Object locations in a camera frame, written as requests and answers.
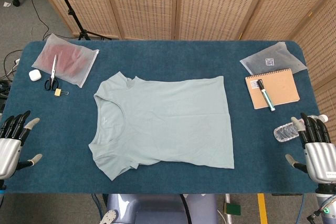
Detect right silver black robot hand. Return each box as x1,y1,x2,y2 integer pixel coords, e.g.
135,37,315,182
285,112,336,185

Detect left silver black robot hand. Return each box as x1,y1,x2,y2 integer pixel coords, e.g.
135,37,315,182
0,110,43,180

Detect pale green T-shirt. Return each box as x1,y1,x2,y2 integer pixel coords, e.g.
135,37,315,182
88,71,235,182

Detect clear plastic water bottle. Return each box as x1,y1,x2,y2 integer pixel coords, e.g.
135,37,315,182
273,114,329,143

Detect kraft spiral notebook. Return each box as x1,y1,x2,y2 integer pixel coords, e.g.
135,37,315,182
245,68,301,110

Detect white earbuds case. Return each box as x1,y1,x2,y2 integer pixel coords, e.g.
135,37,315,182
28,69,42,81

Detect white marker pen black cap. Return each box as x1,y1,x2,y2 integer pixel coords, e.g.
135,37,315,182
257,79,276,112

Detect green block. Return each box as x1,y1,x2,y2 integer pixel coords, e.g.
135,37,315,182
226,202,242,216

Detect grey frosted bag QR label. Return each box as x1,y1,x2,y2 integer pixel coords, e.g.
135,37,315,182
239,41,308,76

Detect silver metal pole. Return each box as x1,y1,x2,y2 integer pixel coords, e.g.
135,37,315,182
224,194,233,224

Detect frosted bag with red cloth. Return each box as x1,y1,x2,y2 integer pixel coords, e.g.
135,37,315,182
31,33,100,88

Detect black tripod stand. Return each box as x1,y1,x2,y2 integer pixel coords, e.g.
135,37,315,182
49,0,112,41

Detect blue-grey robot torso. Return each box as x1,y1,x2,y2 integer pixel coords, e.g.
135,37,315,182
106,194,219,224

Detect blue carpet table cover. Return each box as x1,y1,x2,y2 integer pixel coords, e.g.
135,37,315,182
0,40,334,195

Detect woven wicker folding screen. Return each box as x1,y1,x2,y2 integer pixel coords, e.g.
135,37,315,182
30,0,336,224

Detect black cable bundle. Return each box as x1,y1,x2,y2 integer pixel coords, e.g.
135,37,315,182
0,78,11,99

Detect black-handled scissors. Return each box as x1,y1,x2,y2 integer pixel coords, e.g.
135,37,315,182
44,54,60,91

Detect white perforated bracket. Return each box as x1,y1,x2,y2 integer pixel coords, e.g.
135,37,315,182
99,209,119,224

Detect black torso cable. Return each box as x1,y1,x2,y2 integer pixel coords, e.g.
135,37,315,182
180,194,191,224

